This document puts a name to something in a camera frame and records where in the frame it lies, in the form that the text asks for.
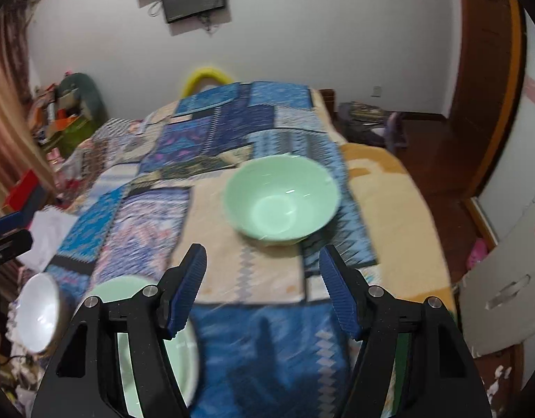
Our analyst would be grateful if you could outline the patchwork printed blanket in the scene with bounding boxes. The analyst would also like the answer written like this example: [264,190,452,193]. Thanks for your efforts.
[15,80,399,418]

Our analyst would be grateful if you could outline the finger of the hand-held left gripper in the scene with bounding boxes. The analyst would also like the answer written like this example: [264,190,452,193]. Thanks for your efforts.
[0,230,34,271]
[0,210,25,235]

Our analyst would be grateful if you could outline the yellow curved object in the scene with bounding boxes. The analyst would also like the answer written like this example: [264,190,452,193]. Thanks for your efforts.
[180,65,232,96]

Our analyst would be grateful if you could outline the yellow beige blanket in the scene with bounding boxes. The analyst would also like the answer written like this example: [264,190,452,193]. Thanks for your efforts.
[311,89,457,318]

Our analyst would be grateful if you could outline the white cabinet door pink print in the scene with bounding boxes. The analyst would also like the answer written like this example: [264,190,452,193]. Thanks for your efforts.
[476,9,535,245]

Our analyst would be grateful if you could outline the wooden door frame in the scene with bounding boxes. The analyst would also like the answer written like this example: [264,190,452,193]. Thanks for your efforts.
[450,0,527,201]

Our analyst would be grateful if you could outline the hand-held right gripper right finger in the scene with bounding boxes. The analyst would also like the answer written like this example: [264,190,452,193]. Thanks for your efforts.
[318,244,490,418]

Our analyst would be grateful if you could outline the light green bowl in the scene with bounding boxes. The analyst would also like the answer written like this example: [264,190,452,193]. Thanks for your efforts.
[222,153,341,247]

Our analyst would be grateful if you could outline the white foam scraps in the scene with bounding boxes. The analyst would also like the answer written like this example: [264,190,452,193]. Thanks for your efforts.
[484,352,517,418]

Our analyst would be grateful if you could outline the red box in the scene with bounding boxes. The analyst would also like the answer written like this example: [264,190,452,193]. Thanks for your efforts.
[4,170,46,212]

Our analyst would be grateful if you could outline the white cloth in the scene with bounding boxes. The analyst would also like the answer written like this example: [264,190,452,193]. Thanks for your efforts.
[17,209,79,273]

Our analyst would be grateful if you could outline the pink floor toy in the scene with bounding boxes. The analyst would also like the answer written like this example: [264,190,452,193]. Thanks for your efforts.
[465,237,488,271]

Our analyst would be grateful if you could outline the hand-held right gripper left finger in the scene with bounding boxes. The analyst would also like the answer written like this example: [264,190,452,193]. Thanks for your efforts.
[30,242,208,418]

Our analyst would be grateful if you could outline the dark green cushion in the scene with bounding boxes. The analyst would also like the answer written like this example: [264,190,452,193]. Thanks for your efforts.
[61,72,108,127]

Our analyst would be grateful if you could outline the white bowl with dark spots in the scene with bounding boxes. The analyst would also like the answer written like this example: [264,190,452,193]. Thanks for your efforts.
[16,272,63,354]

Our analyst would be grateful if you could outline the brown striped curtain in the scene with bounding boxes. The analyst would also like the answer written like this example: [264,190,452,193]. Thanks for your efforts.
[0,0,57,218]

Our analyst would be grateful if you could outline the light green plate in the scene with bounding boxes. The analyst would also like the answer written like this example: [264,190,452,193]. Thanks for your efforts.
[82,276,201,418]

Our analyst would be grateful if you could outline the green cardboard box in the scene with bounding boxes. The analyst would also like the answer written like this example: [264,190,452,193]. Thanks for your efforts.
[54,117,98,157]

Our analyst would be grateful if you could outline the dark backpack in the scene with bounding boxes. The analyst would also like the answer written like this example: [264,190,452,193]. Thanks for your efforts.
[337,101,408,153]

